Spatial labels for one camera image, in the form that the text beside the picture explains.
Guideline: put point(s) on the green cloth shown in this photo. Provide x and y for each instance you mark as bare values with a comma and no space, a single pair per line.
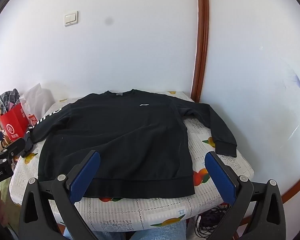
5,190

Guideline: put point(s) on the person's blue jeans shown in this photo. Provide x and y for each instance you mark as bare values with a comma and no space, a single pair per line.
162,232

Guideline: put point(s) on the white light switch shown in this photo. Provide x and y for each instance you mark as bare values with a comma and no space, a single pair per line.
71,18

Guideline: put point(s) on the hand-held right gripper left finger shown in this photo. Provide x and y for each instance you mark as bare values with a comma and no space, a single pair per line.
85,176

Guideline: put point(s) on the black sweatshirt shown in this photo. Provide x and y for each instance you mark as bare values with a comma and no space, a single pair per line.
120,142

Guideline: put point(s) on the wooden door frame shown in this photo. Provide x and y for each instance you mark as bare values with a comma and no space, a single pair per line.
202,42

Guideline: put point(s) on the fruit print tablecloth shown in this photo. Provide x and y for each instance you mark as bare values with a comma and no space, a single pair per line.
165,210

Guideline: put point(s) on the large red paper bag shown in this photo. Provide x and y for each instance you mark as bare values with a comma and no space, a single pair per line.
13,122

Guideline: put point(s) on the white plastic bag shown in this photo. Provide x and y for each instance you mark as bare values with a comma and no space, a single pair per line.
37,97

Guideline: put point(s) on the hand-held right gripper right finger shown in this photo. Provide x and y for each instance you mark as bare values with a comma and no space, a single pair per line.
221,177

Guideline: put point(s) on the small red paper bag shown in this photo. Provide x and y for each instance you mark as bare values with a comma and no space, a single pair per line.
32,120

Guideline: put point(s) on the grey checked cloth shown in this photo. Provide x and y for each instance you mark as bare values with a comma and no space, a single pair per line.
8,98

